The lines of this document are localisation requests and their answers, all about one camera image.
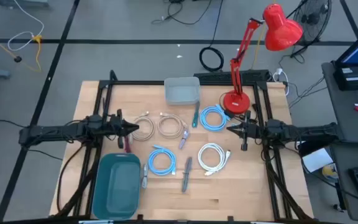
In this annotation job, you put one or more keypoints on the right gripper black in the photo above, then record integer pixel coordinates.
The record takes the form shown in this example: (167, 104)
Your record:
(253, 130)

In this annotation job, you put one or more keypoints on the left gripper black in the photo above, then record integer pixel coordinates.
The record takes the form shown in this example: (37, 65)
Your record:
(117, 126)

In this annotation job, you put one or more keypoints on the teal pen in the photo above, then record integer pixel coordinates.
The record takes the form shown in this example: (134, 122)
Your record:
(195, 119)

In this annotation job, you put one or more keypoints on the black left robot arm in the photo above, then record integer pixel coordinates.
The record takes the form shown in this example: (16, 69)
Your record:
(57, 132)

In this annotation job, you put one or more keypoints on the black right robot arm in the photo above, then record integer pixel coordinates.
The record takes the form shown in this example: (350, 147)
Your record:
(300, 132)

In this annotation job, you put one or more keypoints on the black power strip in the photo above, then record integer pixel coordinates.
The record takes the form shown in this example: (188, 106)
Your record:
(210, 77)

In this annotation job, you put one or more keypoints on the teal plastic bin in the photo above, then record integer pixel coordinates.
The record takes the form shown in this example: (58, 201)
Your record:
(117, 186)

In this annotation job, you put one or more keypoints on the grey plastic bin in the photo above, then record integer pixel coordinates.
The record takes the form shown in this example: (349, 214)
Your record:
(182, 91)

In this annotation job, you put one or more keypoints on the white paper sheet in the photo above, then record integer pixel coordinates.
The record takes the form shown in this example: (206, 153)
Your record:
(317, 160)

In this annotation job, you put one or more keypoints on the yellow blue tape roll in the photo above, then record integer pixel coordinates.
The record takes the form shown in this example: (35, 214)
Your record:
(330, 172)

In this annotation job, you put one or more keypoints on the red desk lamp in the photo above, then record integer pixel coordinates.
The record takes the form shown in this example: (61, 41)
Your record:
(281, 31)

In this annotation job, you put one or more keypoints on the black mini computer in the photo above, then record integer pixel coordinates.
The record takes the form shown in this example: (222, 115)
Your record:
(351, 77)

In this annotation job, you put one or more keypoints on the black floor puck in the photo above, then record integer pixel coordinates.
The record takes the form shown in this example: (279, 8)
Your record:
(17, 58)

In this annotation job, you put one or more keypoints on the black floor fan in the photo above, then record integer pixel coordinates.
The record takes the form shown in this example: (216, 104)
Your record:
(312, 17)

